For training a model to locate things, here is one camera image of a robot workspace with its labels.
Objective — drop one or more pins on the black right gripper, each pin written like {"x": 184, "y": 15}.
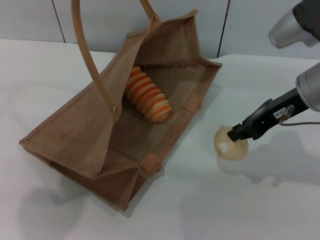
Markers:
{"x": 275, "y": 112}

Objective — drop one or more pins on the pale round egg yolk pastry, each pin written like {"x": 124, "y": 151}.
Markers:
{"x": 231, "y": 151}

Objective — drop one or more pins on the orange striped bread loaf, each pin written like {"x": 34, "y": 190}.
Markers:
{"x": 148, "y": 97}

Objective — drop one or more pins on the brown jute handbag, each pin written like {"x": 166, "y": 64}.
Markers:
{"x": 95, "y": 140}

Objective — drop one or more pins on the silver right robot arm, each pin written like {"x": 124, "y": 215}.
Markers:
{"x": 310, "y": 85}

